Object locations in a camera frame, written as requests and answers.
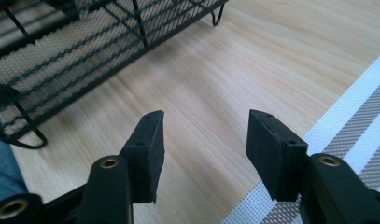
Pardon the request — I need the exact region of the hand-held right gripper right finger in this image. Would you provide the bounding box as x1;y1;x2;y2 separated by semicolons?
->
246;108;380;224

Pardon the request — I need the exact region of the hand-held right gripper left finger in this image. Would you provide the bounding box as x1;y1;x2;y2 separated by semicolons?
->
76;109;166;224

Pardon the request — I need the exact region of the white grey striped woven mat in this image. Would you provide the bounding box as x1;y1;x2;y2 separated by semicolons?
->
220;48;380;224

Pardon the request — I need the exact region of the blue grey cloth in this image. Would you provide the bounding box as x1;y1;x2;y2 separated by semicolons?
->
0;136;29;207

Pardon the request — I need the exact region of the black wire mesh rack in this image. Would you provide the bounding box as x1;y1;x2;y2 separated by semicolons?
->
0;0;230;149

